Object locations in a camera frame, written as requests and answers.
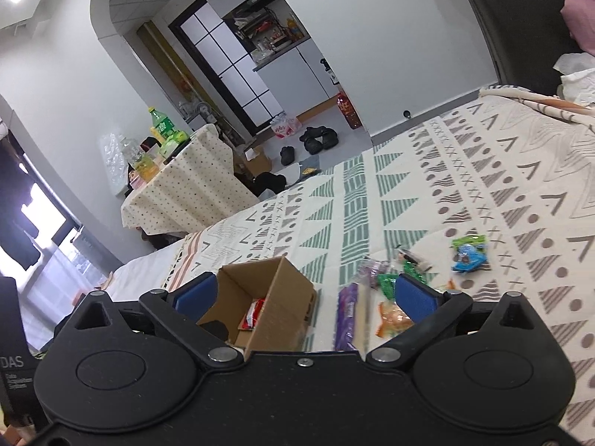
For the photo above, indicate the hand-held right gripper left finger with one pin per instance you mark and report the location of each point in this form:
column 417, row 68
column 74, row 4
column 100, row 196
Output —
column 195, row 295

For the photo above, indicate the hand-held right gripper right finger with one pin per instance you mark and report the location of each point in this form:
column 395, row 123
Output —
column 416, row 297

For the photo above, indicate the orange biscuit packet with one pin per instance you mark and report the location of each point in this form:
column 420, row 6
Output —
column 395, row 319

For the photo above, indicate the green snack packet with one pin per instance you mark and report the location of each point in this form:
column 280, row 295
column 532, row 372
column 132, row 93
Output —
column 386, row 283

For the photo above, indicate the small dark snack packet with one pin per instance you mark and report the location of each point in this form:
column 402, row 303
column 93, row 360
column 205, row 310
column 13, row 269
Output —
column 411, row 258

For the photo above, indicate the red snack packet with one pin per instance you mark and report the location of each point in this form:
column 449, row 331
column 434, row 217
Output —
column 253, row 313

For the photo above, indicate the blue green candy packet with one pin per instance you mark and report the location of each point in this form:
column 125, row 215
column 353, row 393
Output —
column 467, row 258

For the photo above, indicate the purple snack packet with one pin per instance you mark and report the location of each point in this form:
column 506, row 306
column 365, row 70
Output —
column 347, row 320

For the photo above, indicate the cardboard box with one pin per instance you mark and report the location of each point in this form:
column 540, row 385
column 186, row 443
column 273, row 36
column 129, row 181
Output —
column 258, row 160
column 288, row 288

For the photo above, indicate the white bed sheet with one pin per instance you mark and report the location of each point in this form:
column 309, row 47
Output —
column 139, row 278

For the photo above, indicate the table with dotted tablecloth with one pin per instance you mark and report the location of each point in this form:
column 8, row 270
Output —
column 186, row 186

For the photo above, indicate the pink plastic box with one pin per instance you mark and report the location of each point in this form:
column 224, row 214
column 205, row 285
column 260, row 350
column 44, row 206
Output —
column 137, row 180

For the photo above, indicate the black clothing pile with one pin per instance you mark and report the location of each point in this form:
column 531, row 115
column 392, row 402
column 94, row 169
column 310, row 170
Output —
column 267, row 183

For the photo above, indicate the bottle of yellow liquid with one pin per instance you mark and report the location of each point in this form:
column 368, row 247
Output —
column 145, row 167

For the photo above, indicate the cardboard box on floor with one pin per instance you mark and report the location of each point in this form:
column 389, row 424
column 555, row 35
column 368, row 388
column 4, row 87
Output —
column 258, row 160

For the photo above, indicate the green tissue pack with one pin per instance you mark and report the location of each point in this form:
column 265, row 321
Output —
column 174, row 143

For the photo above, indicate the bubble wrap sheet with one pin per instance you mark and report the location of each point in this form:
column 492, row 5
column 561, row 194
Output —
column 111, row 162

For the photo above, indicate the black slipper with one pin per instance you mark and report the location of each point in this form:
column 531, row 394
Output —
column 314, row 145
column 312, row 133
column 330, row 138
column 288, row 154

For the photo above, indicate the green soda bottle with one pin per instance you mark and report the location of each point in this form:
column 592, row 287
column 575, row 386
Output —
column 160, row 123

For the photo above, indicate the red drink bottle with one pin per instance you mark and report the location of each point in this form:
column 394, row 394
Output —
column 348, row 109

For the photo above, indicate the black framed glass door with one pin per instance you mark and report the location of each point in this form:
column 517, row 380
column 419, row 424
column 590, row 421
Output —
column 227, row 65

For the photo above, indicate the white kitchen cabinet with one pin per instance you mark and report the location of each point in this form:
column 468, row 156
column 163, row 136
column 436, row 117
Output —
column 288, row 79

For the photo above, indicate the spray bottle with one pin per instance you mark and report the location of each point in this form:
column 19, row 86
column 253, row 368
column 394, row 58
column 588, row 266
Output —
column 327, row 72

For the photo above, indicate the white plastic bag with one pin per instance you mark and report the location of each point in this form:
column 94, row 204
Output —
column 576, row 76

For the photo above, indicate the pink cloth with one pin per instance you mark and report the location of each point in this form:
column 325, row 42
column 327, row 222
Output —
column 578, row 9

